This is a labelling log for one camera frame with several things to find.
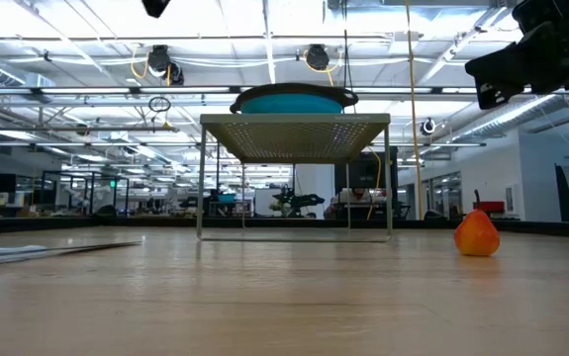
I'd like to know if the blue collapsible colander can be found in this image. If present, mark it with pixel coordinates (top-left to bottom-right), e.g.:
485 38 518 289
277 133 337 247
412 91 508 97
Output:
229 82 359 115

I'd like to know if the black-framed glass booth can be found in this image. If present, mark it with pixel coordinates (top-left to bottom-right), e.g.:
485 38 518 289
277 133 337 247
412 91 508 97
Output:
40 170 131 218

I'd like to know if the small orange-red pear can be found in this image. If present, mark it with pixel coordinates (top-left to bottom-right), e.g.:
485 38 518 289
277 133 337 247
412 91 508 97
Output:
452 189 502 258

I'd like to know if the pale green perforated shelf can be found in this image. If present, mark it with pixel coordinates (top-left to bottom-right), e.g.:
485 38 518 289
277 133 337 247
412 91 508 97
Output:
195 113 395 243

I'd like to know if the thin black hanging cable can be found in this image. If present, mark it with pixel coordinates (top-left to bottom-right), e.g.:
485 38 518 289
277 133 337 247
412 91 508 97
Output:
341 0 352 90

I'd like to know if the table knife patterned handle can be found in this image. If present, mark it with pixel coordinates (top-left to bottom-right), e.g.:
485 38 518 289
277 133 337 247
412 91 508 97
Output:
0 239 145 271

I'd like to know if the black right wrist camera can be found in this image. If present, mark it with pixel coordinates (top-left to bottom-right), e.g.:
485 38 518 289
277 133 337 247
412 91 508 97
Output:
475 78 526 111

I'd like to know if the person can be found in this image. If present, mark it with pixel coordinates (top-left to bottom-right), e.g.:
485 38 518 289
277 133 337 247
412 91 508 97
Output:
331 188 370 209

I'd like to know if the dark screen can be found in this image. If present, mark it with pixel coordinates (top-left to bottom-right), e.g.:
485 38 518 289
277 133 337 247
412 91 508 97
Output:
333 150 399 190

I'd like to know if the black table frame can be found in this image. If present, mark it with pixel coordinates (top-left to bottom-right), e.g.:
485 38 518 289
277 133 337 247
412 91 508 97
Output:
0 216 569 238

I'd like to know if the red box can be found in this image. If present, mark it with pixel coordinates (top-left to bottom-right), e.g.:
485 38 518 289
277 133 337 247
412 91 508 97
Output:
471 200 506 215

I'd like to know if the hanging black cable coil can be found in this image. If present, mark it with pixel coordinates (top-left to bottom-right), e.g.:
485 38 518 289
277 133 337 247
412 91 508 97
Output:
146 95 172 114

